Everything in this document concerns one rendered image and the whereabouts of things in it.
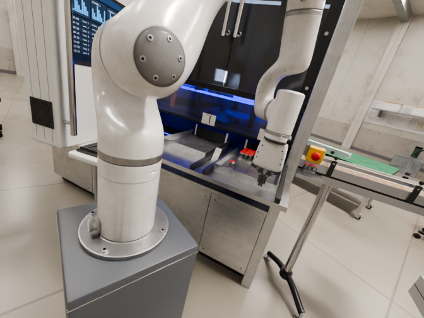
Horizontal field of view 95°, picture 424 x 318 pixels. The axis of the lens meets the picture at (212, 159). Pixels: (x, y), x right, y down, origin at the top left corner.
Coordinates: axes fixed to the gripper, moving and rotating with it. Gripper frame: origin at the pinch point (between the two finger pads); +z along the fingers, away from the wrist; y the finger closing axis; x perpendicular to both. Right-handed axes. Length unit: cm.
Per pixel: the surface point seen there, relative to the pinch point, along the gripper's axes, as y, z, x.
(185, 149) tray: 38.1, 2.6, -9.2
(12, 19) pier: 1026, -96, -384
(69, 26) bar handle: 80, -37, 16
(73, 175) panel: 164, 76, -36
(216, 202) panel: 24, 39, -35
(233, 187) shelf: 8.3, 4.7, 4.8
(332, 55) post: -9, -50, -35
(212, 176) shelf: 17.7, 4.4, 3.8
